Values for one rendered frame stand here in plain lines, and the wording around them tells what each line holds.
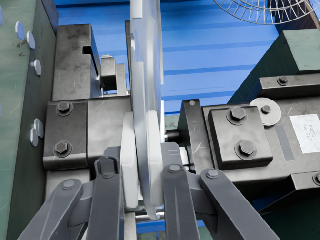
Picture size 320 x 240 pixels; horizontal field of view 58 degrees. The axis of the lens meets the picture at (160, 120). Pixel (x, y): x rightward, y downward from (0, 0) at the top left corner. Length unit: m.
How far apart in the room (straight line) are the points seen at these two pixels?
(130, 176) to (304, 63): 0.47
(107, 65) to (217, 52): 1.66
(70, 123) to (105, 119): 0.05
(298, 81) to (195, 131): 0.20
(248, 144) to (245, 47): 1.90
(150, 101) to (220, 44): 2.02
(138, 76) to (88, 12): 2.32
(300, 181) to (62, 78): 0.39
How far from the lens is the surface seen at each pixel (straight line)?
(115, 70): 0.63
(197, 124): 0.51
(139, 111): 0.17
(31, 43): 0.41
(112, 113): 0.40
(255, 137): 0.48
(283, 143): 0.53
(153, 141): 0.17
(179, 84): 2.02
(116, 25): 2.34
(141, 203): 0.51
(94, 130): 0.39
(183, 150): 0.54
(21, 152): 0.35
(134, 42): 0.18
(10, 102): 0.37
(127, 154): 0.16
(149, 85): 0.25
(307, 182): 0.48
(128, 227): 0.51
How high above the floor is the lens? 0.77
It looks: 4 degrees up
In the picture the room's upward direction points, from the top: 85 degrees clockwise
